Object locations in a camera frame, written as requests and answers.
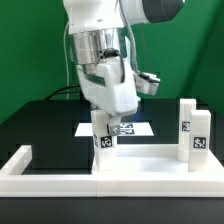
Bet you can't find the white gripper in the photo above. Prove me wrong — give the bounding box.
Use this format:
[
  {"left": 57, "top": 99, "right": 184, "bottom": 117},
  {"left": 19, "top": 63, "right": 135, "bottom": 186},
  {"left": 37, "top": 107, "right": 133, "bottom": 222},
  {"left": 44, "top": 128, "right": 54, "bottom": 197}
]
[{"left": 76, "top": 58, "right": 138, "bottom": 136}]

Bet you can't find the white desk top tray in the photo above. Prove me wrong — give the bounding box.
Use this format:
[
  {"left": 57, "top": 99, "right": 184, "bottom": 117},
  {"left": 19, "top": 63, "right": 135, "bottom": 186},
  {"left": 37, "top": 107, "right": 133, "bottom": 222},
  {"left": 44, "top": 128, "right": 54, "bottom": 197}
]
[{"left": 93, "top": 144, "right": 224, "bottom": 197}]

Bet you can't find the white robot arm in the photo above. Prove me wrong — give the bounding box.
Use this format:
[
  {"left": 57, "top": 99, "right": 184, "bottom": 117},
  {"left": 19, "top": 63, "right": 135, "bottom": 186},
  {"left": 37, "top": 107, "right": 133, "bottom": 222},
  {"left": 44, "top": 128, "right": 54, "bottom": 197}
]
[{"left": 63, "top": 0, "right": 185, "bottom": 136}]

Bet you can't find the marker tag sheet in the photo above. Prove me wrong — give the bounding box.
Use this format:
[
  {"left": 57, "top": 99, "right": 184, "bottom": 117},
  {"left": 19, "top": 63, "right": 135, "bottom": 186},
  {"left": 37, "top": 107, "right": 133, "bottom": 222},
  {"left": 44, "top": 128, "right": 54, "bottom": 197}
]
[{"left": 74, "top": 122, "right": 154, "bottom": 137}]

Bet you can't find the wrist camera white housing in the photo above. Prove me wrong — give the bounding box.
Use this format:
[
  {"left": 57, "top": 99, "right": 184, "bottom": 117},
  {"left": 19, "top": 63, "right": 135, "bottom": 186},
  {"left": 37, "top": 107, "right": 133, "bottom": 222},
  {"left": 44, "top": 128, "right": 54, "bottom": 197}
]
[{"left": 134, "top": 72, "right": 160, "bottom": 95}]

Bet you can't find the black cable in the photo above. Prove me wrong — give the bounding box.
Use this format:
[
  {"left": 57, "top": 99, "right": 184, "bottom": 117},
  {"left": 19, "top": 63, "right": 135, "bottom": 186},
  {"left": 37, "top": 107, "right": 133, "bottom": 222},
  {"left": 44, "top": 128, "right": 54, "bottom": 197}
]
[{"left": 44, "top": 84, "right": 83, "bottom": 101}]

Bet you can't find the white grey cable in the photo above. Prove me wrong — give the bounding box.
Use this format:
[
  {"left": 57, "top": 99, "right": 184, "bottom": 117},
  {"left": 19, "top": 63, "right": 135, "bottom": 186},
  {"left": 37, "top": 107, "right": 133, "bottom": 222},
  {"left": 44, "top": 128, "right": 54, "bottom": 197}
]
[{"left": 63, "top": 23, "right": 72, "bottom": 100}]

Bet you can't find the white U-shaped frame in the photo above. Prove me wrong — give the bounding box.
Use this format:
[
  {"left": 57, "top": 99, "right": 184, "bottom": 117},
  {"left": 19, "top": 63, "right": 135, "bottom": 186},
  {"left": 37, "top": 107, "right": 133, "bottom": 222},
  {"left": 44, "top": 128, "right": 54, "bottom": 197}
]
[{"left": 0, "top": 144, "right": 224, "bottom": 198}]

